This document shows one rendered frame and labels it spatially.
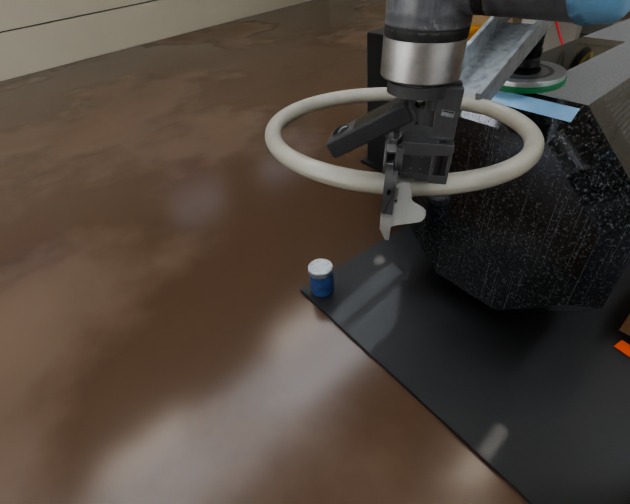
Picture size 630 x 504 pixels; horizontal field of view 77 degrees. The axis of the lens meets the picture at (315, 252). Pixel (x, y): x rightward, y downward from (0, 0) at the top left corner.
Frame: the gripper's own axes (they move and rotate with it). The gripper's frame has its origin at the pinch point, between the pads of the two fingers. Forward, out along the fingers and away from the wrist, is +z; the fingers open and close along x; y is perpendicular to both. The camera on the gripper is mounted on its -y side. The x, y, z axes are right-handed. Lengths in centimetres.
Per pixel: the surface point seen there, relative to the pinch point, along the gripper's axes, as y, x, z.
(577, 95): 45, 66, -1
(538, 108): 36, 65, 3
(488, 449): 37, 12, 82
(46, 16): -450, 441, 38
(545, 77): 38, 73, -3
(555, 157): 41, 54, 11
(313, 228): -36, 112, 83
